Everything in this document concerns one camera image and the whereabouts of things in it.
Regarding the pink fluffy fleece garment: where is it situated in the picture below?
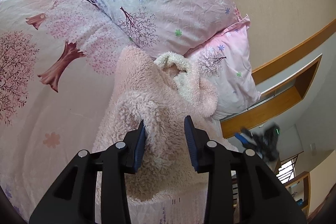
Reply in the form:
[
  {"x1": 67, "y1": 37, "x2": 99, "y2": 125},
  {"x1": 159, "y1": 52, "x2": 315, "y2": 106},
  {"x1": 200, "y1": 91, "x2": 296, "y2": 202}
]
[{"x1": 93, "y1": 47, "x2": 235, "y2": 205}]

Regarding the pink floral bed sheet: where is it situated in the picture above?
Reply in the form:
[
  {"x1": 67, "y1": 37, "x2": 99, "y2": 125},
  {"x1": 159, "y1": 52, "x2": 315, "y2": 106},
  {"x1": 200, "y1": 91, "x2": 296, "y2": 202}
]
[{"x1": 1, "y1": 0, "x2": 218, "y2": 223}]

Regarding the wooden window frame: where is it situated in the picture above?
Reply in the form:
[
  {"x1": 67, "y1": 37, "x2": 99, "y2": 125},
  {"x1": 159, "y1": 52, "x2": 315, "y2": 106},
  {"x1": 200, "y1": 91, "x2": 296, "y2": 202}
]
[{"x1": 220, "y1": 20, "x2": 335, "y2": 138}]

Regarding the pink floral pillow near window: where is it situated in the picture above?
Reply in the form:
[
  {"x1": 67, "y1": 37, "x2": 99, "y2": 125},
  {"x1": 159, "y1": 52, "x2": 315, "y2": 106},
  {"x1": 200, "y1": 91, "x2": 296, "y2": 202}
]
[{"x1": 185, "y1": 16, "x2": 261, "y2": 120}]

